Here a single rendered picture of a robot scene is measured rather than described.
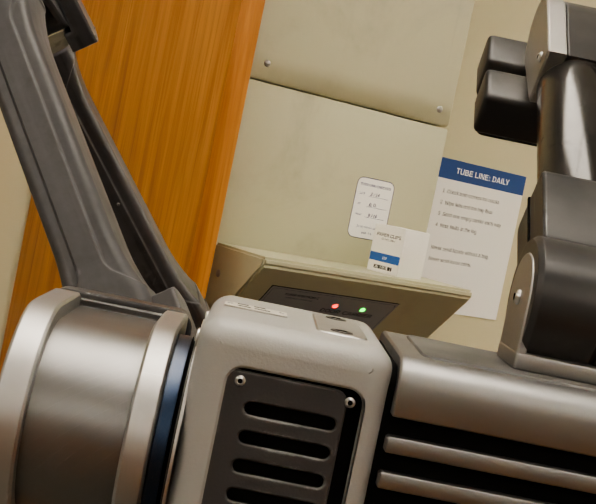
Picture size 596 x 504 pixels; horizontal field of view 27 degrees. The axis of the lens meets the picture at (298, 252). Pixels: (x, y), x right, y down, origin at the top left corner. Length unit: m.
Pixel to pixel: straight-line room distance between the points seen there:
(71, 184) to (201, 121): 0.52
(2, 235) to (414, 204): 0.60
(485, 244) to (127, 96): 0.95
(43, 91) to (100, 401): 0.38
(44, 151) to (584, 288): 0.44
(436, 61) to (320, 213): 0.26
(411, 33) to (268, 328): 1.07
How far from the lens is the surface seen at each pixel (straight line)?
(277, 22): 1.54
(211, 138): 1.40
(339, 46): 1.58
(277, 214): 1.55
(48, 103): 0.95
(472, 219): 2.32
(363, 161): 1.62
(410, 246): 1.57
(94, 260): 0.89
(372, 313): 1.57
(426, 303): 1.59
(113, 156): 1.14
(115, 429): 0.64
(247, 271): 1.44
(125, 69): 1.63
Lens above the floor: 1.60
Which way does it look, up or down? 3 degrees down
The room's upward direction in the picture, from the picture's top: 12 degrees clockwise
